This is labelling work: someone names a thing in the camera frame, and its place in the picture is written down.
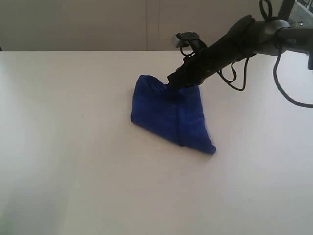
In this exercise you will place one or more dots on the black window frame post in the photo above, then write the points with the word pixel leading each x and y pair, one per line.
pixel 285 9

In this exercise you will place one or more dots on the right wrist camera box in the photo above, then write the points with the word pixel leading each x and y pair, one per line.
pixel 182 39

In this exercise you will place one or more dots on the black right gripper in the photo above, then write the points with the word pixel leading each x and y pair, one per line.
pixel 205 61

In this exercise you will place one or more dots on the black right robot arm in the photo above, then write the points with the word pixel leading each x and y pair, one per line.
pixel 246 38

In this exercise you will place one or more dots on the blue microfiber cloth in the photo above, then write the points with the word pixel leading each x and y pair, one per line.
pixel 175 115

